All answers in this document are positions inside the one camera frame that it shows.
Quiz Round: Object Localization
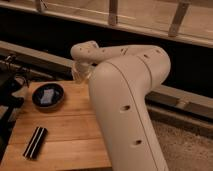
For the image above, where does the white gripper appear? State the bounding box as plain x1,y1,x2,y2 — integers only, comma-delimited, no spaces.
72,61,94,84

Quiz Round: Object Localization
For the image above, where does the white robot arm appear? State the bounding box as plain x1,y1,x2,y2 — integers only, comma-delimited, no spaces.
71,41,171,171

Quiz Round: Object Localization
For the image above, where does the blue sponge in bowl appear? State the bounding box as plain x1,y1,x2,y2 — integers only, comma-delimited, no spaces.
41,89,54,104

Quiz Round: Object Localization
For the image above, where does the dark round bowl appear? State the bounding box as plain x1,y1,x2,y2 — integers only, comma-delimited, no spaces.
32,83,64,108

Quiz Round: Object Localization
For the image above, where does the black equipment at left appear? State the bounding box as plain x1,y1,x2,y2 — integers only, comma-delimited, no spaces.
0,54,31,161

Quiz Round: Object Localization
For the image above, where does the black white striped bar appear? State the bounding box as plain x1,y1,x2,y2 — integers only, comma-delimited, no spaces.
23,127,47,159

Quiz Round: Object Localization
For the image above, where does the wooden railing frame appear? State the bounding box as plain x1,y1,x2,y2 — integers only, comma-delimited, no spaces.
0,0,213,48

